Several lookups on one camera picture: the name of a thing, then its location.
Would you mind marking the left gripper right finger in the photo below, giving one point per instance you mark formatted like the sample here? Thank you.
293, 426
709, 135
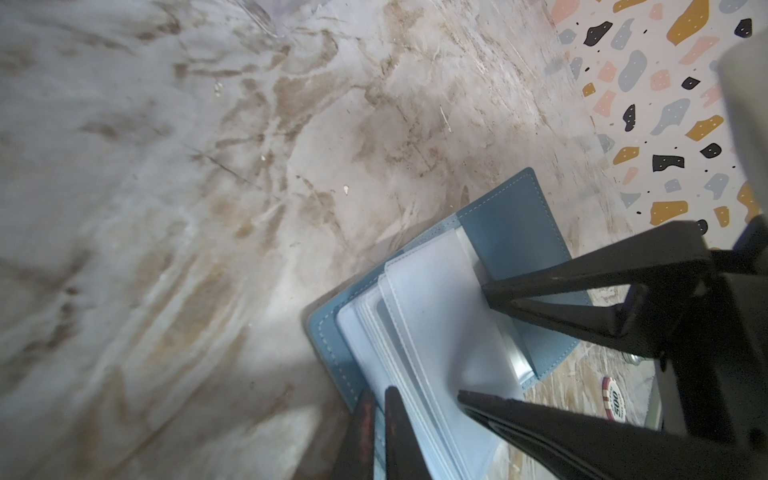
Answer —
404, 459

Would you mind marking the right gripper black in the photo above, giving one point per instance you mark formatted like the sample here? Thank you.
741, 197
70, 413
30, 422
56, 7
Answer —
706, 310

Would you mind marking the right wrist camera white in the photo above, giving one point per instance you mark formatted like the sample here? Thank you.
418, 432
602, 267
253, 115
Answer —
742, 72

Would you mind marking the white poker chip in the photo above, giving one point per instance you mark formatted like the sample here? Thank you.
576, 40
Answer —
613, 400

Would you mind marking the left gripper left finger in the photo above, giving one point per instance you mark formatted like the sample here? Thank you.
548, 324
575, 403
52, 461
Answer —
356, 455

